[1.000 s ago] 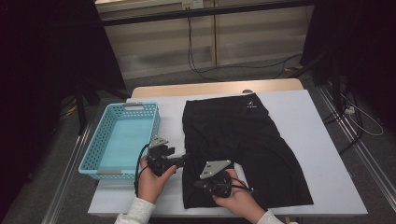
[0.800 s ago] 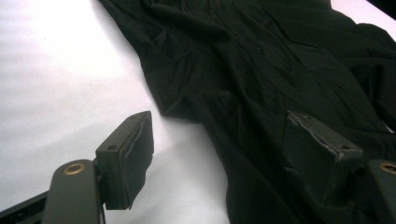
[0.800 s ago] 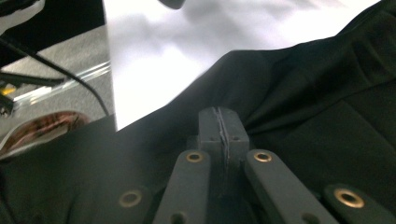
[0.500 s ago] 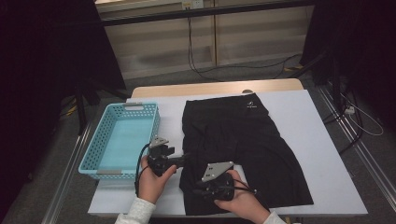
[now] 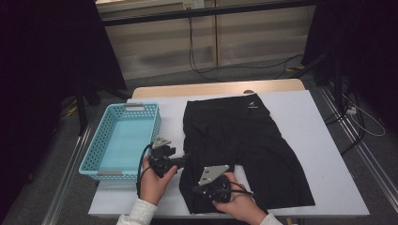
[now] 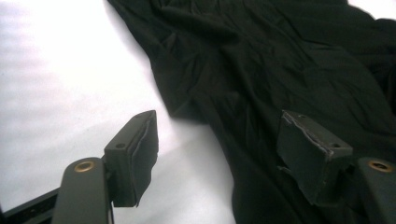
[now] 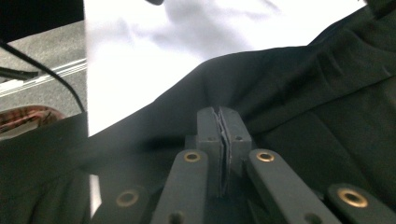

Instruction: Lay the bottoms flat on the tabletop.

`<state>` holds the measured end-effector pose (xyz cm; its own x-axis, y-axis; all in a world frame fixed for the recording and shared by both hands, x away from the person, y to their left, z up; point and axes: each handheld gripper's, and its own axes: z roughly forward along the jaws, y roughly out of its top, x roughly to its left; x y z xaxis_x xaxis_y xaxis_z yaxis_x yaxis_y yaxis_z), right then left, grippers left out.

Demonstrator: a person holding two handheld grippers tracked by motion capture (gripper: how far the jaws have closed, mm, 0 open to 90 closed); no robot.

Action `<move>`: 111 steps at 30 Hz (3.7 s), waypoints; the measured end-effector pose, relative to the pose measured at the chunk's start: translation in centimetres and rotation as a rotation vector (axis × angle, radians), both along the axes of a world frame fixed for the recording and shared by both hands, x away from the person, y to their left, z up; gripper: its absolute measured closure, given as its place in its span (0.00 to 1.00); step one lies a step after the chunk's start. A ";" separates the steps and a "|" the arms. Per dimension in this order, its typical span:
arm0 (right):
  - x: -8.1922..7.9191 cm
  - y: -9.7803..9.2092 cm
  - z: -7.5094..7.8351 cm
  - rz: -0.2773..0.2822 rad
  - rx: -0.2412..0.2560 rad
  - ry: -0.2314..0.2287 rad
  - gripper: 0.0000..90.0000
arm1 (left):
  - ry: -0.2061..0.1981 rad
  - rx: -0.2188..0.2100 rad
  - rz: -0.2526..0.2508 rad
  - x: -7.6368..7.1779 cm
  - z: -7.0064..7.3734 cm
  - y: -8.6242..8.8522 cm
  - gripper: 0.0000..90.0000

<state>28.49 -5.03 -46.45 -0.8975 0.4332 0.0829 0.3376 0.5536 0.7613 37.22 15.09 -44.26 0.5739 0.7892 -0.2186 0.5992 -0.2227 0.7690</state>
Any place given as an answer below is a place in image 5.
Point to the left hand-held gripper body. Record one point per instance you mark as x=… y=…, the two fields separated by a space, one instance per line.
x=162 y=161

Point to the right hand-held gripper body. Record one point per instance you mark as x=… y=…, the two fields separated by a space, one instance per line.
x=216 y=190

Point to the light blue perforated plastic basket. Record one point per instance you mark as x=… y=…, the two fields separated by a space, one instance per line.
x=125 y=140

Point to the black shorts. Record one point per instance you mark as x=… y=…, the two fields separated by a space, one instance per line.
x=250 y=140

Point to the person's left hand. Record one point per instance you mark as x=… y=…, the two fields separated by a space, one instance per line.
x=153 y=187

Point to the person's right hand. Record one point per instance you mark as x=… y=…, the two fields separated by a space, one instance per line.
x=244 y=206

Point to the wooden table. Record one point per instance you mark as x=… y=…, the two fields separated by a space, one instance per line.
x=187 y=89

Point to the grey round table grommet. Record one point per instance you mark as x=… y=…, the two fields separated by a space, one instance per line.
x=248 y=91

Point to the black metal stand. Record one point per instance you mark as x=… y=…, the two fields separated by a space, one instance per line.
x=82 y=109
x=336 y=78

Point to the yellow floor tape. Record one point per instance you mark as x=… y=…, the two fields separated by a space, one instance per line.
x=72 y=110
x=295 y=67

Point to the beige wooden cabinet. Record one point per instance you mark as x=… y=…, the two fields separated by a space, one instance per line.
x=250 y=37

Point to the black horizontal bar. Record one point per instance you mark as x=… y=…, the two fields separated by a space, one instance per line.
x=200 y=12

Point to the white plug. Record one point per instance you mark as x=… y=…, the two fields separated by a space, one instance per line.
x=351 y=110

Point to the black curtain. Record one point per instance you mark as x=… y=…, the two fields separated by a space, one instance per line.
x=37 y=62
x=369 y=47

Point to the aluminium floor rail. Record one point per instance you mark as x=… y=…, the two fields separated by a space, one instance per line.
x=369 y=156
x=67 y=178

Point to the white wall socket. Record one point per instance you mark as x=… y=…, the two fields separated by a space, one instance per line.
x=197 y=4

